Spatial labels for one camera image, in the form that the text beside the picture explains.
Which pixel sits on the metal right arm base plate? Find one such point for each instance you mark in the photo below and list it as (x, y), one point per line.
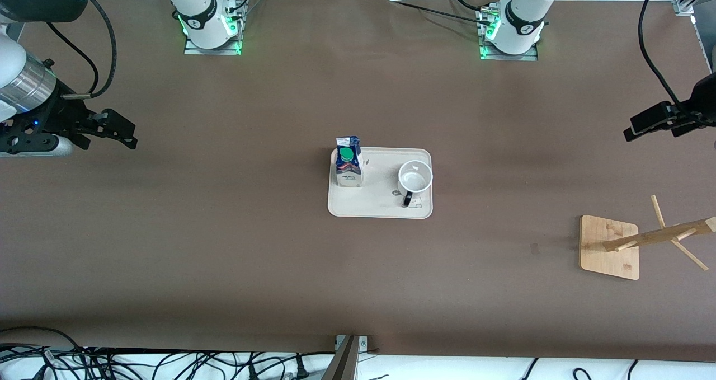
(193, 48)

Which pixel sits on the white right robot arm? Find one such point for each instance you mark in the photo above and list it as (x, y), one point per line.
(196, 5)

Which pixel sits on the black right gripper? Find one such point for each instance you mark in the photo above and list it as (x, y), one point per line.
(55, 113)

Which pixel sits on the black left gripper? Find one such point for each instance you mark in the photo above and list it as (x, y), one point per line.
(702, 100)

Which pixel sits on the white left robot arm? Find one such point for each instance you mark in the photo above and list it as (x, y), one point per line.
(523, 10)

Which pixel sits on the blue white milk carton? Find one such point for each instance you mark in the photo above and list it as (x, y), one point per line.
(348, 170)

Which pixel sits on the wooden mug tree stand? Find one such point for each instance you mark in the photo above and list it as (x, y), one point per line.
(607, 257)

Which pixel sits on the dark object at top edge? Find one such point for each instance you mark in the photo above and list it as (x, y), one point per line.
(362, 343)

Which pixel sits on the cream tray with bunny drawing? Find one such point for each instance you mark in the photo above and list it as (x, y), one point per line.
(380, 201)

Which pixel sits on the grey metal profile bar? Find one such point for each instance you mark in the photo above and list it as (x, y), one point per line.
(344, 366)

